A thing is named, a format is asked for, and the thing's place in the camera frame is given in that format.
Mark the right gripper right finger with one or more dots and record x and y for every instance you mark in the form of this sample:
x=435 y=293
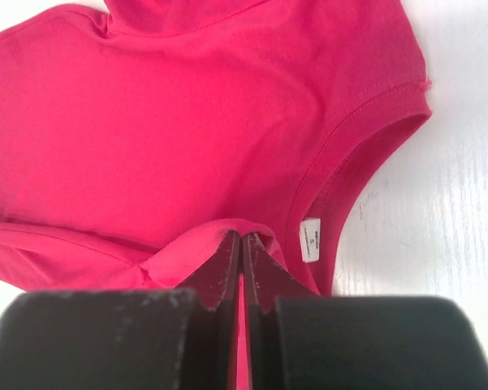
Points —
x=299 y=340

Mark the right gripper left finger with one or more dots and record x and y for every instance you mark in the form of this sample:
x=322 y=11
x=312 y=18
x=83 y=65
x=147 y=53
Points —
x=180 y=338

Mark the pink t shirt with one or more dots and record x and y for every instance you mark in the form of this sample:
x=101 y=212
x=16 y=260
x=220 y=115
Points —
x=132 y=140

